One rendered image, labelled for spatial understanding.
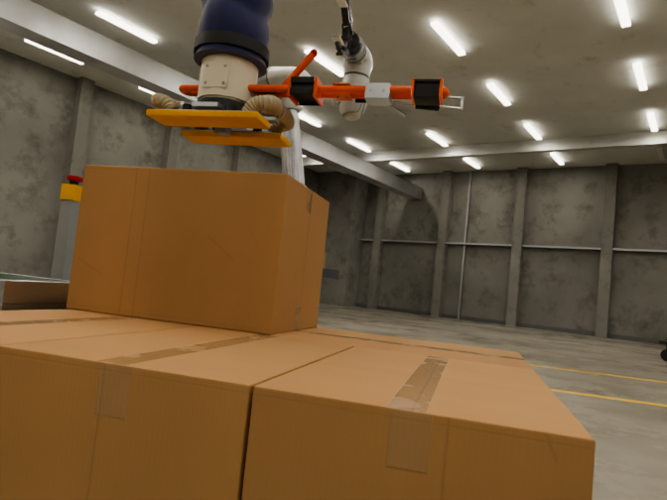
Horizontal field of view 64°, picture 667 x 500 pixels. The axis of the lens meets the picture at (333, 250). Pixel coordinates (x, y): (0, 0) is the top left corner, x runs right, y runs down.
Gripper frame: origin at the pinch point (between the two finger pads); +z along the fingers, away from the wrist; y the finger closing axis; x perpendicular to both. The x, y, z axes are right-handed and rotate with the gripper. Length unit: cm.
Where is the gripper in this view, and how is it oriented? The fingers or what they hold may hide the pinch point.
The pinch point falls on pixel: (336, 17)
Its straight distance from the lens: 195.3
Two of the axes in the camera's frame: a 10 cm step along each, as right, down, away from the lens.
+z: -2.6, -0.9, -9.6
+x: -9.6, -0.8, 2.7
